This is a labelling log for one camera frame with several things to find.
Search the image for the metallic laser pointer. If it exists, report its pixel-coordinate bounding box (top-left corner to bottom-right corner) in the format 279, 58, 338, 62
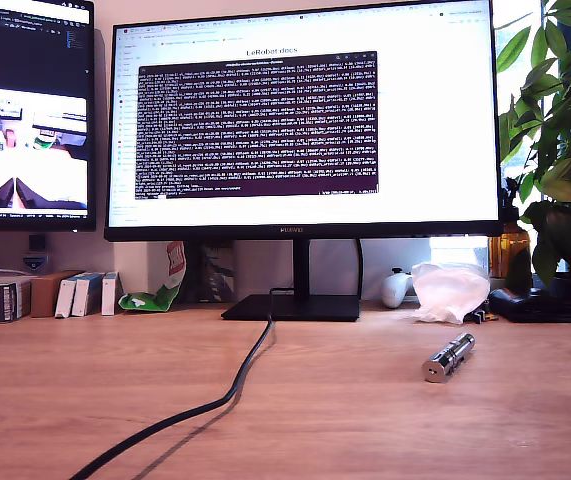
421, 332, 477, 385

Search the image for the grey patterned box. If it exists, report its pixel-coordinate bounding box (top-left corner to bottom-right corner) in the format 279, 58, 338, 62
199, 239, 236, 304

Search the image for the white game controller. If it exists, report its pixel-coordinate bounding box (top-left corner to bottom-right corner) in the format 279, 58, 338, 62
382, 267, 416, 309

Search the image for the green red white snack bag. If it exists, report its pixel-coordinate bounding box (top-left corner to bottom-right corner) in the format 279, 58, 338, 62
117, 240, 187, 312

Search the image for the crumpled white plastic bag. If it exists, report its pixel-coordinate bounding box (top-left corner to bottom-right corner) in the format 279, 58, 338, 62
409, 260, 492, 325

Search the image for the black Huawei monitor on stand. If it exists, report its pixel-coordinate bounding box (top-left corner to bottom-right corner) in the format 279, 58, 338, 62
103, 0, 505, 322

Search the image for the white and blue box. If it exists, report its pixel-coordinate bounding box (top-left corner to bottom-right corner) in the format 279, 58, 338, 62
72, 272, 105, 317
54, 277, 80, 319
101, 271, 120, 317

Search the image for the small black metal clip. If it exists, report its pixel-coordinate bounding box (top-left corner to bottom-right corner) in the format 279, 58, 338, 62
467, 307, 500, 324

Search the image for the amber glass bottle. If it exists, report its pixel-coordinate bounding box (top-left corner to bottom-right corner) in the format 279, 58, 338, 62
488, 207, 534, 294

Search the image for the brown cardboard box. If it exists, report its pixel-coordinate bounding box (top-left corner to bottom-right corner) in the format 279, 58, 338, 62
29, 269, 84, 319

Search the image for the blue grey badge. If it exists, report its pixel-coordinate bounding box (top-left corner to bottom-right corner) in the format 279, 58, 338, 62
21, 253, 50, 275

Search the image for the black pouch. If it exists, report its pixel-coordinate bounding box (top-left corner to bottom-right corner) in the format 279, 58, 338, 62
488, 285, 571, 324

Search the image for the green and grey printed box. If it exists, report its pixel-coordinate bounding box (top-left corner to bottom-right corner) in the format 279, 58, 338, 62
0, 278, 34, 324

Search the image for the green leafy houseplant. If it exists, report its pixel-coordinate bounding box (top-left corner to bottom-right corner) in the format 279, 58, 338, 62
495, 0, 571, 289

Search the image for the black computer monitor dark screen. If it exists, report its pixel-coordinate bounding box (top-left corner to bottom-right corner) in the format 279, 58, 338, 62
0, 0, 97, 232

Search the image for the thin black monitor cable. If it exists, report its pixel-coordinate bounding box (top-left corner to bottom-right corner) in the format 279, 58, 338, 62
354, 238, 365, 301

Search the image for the thick black cable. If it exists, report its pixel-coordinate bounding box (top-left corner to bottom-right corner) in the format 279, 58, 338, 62
67, 287, 296, 480

